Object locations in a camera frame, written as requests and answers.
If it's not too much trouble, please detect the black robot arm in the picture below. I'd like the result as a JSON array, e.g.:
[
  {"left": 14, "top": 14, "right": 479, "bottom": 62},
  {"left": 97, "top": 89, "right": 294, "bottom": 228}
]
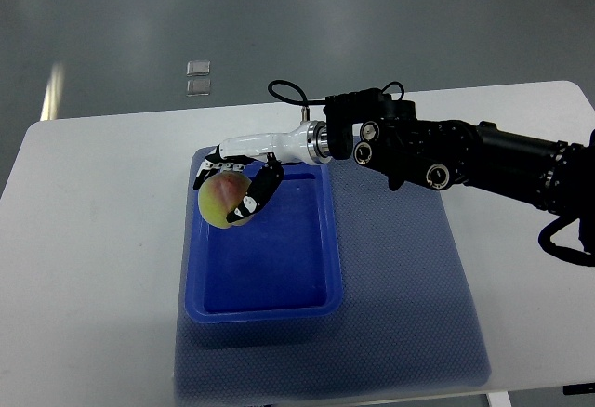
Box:
[{"left": 324, "top": 88, "right": 594, "bottom": 267}]

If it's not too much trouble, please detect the upper floor socket plate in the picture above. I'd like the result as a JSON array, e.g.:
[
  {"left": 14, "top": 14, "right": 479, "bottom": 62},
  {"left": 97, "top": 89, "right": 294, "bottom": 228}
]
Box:
[{"left": 186, "top": 60, "right": 210, "bottom": 77}]

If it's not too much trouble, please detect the green pink peach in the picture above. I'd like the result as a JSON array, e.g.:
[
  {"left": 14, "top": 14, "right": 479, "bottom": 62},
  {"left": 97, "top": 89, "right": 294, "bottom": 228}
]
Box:
[{"left": 198, "top": 171, "right": 252, "bottom": 230}]

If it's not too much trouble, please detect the floor socket plate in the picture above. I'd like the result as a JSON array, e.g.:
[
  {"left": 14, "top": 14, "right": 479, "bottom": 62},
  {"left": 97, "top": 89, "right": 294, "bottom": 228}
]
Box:
[
  {"left": 186, "top": 60, "right": 210, "bottom": 77},
  {"left": 186, "top": 78, "right": 211, "bottom": 97}
]

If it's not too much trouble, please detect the lower floor socket plate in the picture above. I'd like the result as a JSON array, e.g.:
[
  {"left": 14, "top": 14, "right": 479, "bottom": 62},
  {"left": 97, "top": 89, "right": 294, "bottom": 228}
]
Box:
[{"left": 186, "top": 78, "right": 211, "bottom": 97}]

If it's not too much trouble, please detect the blue plastic tray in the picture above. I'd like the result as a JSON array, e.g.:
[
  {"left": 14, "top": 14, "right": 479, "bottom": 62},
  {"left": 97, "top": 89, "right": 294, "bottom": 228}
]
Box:
[{"left": 180, "top": 164, "right": 343, "bottom": 324}]

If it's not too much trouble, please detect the blue textured mat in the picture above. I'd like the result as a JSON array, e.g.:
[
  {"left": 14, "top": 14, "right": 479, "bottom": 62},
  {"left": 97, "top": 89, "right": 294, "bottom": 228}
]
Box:
[{"left": 174, "top": 161, "right": 491, "bottom": 406}]

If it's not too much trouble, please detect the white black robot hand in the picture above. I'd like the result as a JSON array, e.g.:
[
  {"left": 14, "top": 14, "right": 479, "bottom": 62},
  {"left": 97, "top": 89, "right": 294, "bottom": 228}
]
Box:
[{"left": 193, "top": 121, "right": 330, "bottom": 223}]

